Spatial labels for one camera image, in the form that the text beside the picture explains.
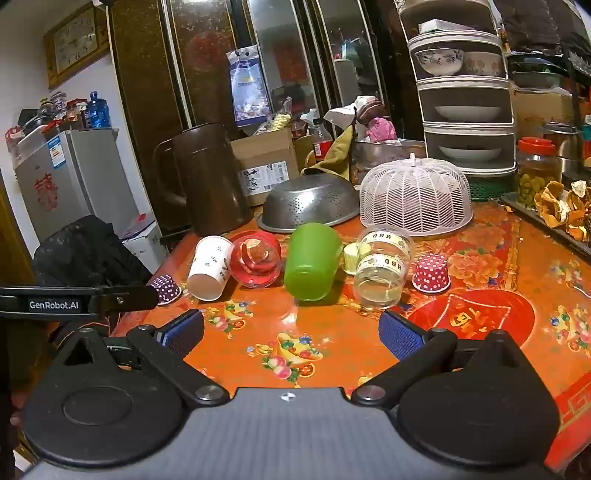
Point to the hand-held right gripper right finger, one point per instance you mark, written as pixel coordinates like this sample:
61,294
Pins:
400,335

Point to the purple polka dot cup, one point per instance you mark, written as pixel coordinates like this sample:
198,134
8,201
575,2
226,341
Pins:
165,288

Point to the red floral tablecloth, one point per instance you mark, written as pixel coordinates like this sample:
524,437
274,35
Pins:
485,295

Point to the brown cardboard box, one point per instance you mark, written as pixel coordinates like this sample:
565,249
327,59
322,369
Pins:
265,164

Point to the green plastic cup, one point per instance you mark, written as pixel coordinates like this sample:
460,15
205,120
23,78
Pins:
311,263

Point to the wooden framed wall clock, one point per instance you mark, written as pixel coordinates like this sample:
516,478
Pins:
76,44

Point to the white printed paper cup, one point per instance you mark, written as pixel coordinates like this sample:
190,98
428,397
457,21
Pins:
210,267

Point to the blue floral bowl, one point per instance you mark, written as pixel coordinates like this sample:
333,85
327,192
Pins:
438,61

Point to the red patterned bowl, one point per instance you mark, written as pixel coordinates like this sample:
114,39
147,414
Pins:
484,63

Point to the black jacket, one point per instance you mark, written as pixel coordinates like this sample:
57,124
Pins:
87,254

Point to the white mesh food cover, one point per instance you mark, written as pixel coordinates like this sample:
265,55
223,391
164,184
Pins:
415,198

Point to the pink cloth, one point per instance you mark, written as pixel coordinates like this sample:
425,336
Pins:
381,129

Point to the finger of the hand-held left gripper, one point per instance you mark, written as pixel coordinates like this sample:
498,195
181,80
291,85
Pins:
131,299

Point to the red polka dot cup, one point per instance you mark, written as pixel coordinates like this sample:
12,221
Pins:
431,273

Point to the blue water bottle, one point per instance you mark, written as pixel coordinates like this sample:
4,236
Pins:
98,110

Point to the green and white carton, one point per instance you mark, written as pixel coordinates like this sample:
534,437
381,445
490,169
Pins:
438,25

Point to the white cardboard box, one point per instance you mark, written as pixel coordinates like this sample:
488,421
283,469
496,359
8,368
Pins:
144,240

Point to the olive green cloth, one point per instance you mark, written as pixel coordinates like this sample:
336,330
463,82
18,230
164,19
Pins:
339,154

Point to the red transparent plastic cup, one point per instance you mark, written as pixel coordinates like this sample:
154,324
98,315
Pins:
256,264

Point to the metal basin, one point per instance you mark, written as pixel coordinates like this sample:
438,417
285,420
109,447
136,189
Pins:
390,152

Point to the glass jar with red lid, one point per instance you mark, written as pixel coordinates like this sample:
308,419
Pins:
536,173

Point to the brown plastic pitcher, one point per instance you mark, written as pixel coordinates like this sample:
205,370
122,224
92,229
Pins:
205,180

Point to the metal pot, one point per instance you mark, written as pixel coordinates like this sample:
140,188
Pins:
561,141

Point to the hanging printed plastic bag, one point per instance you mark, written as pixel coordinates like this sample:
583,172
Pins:
249,87

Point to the clear labelled plastic cup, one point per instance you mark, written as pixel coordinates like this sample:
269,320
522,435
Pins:
379,281
387,237

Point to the tray of dried peels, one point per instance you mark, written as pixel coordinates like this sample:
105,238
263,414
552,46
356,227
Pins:
556,207

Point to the white plastic bag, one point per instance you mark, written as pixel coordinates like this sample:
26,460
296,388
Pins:
341,116

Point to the grey small fridge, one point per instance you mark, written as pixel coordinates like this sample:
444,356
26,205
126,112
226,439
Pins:
74,184

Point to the small pale yellow cup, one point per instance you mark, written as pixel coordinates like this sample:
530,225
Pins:
350,257

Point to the green plastic basket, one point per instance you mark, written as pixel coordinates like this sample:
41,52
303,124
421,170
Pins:
491,188

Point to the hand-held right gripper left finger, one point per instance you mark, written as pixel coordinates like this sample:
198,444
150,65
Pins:
183,330

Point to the white tiered dish rack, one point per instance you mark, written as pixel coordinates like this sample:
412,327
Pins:
461,92

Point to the metal colander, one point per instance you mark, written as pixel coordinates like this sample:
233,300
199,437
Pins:
309,201

